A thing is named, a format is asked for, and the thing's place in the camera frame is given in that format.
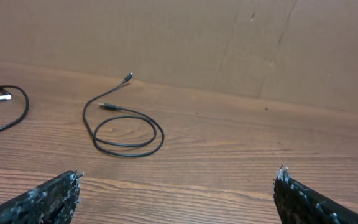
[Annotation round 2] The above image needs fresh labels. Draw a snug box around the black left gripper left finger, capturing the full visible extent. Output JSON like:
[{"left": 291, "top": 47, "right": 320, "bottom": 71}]
[{"left": 0, "top": 170, "right": 83, "bottom": 224}]

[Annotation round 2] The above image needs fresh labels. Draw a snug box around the thin black usb cable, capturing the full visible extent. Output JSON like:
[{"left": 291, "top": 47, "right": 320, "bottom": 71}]
[{"left": 82, "top": 72, "right": 165, "bottom": 158}]

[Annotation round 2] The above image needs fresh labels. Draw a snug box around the smooth black usb cable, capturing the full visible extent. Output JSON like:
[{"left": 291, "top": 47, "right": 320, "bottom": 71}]
[{"left": 0, "top": 82, "right": 30, "bottom": 138}]

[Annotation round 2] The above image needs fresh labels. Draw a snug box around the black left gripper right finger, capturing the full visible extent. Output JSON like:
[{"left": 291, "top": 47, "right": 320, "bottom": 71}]
[{"left": 273, "top": 165, "right": 358, "bottom": 224}]

